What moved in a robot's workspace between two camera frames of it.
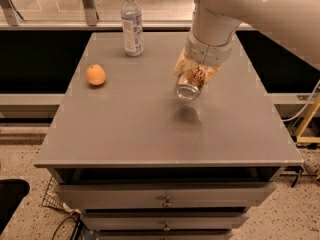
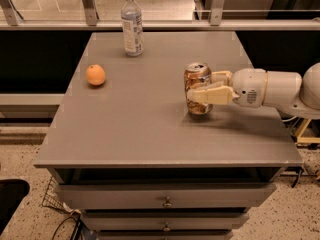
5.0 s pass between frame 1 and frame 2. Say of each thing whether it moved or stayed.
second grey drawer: stayed
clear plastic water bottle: stayed
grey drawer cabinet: stayed
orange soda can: moved
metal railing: stayed
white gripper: moved
